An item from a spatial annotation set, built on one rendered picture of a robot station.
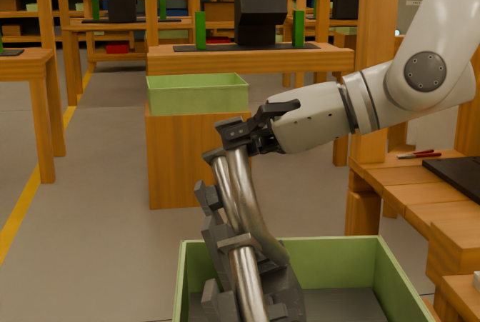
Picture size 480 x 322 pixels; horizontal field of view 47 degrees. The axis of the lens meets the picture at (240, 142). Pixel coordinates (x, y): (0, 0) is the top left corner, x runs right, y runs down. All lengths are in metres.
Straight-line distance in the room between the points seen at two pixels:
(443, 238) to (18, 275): 2.24
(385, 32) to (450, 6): 1.08
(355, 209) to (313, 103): 1.21
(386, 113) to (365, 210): 1.20
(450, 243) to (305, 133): 0.71
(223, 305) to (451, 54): 0.38
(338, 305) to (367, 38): 0.88
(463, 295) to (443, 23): 0.72
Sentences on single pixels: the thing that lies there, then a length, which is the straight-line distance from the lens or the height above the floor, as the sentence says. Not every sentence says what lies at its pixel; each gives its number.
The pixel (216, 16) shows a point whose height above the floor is 0.77.
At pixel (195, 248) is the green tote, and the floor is 0.95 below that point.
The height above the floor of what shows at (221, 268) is 1.09.
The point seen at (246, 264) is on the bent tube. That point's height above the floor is 1.17.
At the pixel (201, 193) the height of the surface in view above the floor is 1.13.
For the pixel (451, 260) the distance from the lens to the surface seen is 1.39.
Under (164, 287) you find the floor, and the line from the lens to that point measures 2.82.
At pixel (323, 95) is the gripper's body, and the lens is 0.73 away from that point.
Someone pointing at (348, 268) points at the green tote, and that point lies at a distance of 1.22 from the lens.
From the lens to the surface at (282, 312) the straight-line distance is 0.84.
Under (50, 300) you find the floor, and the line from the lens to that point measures 2.85.
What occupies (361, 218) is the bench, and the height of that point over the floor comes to 0.68.
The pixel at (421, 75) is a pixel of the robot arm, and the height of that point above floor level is 1.38.
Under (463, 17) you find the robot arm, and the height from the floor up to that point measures 1.44.
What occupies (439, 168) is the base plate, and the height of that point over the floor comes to 0.90.
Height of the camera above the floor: 1.50
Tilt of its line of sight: 18 degrees down
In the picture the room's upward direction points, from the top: straight up
